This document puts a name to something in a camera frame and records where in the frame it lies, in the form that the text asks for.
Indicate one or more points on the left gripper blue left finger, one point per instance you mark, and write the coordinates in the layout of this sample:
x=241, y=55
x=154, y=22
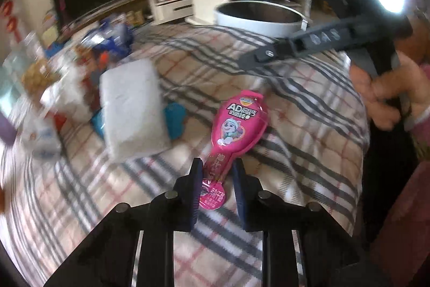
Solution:
x=187, y=203

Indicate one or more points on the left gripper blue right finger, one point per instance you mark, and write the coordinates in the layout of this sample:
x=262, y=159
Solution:
x=246, y=189

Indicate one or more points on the pink cartoon snack pouch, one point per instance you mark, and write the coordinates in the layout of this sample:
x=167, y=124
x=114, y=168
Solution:
x=238, y=125

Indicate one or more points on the black white trash bin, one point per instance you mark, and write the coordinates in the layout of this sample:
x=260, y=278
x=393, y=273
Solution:
x=262, y=17

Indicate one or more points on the person's right hand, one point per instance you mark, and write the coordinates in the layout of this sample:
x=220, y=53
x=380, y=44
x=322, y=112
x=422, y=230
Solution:
x=409, y=78

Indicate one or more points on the teal small object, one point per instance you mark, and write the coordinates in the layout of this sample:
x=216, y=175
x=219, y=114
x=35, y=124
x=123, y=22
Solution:
x=175, y=115

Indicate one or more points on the plaid tablecloth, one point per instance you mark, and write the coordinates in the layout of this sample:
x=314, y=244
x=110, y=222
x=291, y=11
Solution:
x=312, y=150

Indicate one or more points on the crumpled white blue wrapper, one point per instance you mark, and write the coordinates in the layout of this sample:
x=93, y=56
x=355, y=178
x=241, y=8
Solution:
x=39, y=137

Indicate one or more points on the blue crumpled plastic bag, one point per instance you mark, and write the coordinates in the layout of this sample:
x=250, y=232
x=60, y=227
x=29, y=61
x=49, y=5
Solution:
x=111, y=36

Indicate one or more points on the clear cookie jar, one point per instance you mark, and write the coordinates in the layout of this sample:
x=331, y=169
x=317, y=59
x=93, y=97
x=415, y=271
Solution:
x=37, y=78

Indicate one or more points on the white TV cabinet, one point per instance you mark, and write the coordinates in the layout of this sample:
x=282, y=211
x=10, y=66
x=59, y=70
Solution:
x=110, y=8

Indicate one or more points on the red hanging wall decoration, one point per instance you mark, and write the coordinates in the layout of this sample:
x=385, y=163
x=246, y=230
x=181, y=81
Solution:
x=7, y=8

